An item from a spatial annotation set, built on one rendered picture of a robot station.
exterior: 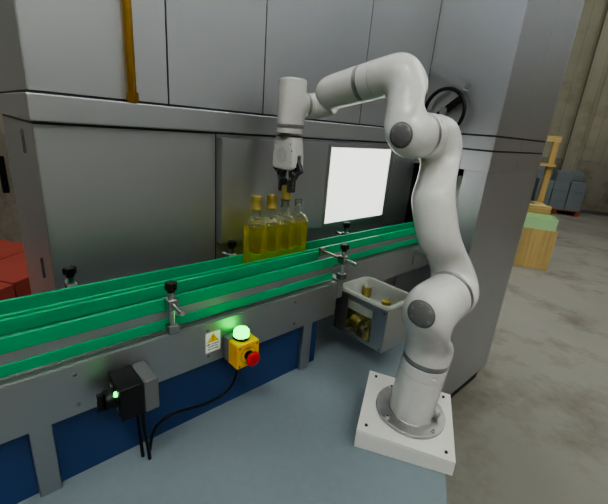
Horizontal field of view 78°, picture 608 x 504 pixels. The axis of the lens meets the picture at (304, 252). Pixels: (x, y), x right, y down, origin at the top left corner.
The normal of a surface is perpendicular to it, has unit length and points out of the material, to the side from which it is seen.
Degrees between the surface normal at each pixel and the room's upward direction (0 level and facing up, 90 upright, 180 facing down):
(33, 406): 90
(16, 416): 90
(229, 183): 90
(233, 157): 90
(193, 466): 0
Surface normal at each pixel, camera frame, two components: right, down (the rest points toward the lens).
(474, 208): -0.74, 0.16
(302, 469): 0.07, -0.95
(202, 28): 0.67, 0.29
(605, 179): -0.29, 0.28
